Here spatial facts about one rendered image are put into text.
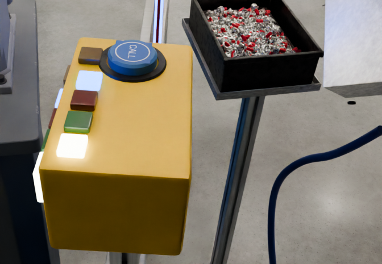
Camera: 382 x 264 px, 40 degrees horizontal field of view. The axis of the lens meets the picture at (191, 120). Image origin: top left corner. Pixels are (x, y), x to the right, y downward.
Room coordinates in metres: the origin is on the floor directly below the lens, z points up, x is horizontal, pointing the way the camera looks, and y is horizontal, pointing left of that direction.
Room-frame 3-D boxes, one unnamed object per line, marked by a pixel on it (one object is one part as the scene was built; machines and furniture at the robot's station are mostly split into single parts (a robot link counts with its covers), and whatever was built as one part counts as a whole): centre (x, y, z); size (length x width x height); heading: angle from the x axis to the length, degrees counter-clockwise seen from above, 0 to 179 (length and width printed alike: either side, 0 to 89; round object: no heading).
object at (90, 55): (0.35, 0.09, 1.08); 0.02 x 0.02 x 0.01; 4
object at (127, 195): (0.31, 0.05, 1.02); 0.16 x 0.10 x 0.11; 4
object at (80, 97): (0.29, 0.08, 1.08); 0.02 x 0.02 x 0.01; 4
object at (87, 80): (0.32, 0.08, 1.08); 0.02 x 0.02 x 0.01; 4
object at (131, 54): (0.35, 0.05, 1.08); 0.04 x 0.04 x 0.02
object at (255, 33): (0.78, -0.08, 0.84); 0.19 x 0.14 x 0.05; 19
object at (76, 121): (0.27, 0.08, 1.08); 0.02 x 0.02 x 0.01; 4
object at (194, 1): (0.78, -0.08, 0.85); 0.22 x 0.17 x 0.07; 19
